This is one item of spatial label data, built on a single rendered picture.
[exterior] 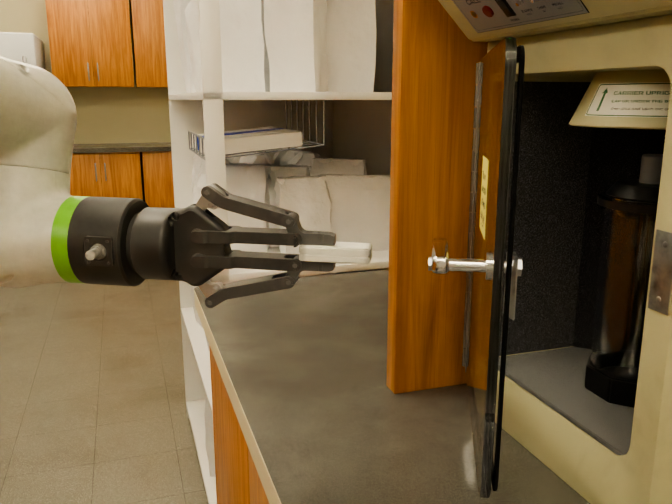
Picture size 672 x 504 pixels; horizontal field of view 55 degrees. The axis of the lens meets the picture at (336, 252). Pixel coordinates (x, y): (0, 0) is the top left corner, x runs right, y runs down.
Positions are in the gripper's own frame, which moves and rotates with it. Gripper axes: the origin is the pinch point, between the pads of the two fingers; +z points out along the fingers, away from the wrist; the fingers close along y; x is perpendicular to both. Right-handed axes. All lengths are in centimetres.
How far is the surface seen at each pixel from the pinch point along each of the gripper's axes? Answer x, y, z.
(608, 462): -2.5, -19.2, 27.5
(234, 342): 38, -26, -23
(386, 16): 161, 41, -7
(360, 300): 65, -26, -4
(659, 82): 3.1, 16.8, 29.5
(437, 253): -5.1, 1.5, 9.9
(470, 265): -6.4, 0.9, 12.8
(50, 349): 249, -123, -193
